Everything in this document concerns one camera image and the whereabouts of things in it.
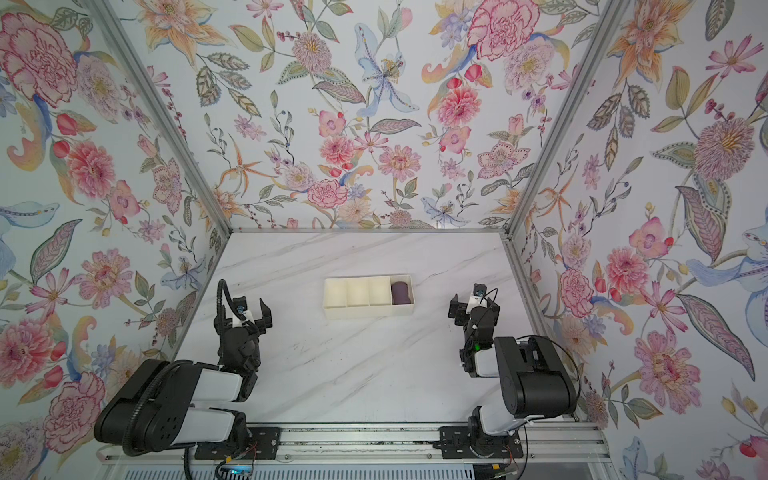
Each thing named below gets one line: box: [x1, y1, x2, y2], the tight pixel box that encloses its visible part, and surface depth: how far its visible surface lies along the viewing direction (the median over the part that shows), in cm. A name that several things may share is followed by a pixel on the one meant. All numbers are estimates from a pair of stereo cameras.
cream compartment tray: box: [323, 275, 416, 319], surface depth 103 cm
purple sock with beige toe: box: [391, 281, 411, 305], surface depth 100 cm
